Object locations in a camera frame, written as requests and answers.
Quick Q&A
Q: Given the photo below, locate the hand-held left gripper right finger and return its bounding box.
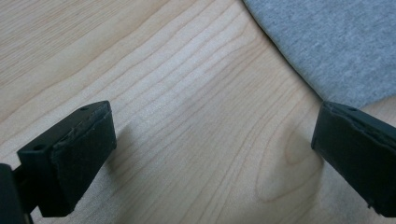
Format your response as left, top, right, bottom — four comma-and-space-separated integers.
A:
310, 100, 396, 218

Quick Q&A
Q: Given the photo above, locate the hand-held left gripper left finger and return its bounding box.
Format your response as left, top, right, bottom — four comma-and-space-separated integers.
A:
16, 100, 118, 218

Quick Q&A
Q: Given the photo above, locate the grey cloth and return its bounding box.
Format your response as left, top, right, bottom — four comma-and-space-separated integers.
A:
242, 0, 396, 110

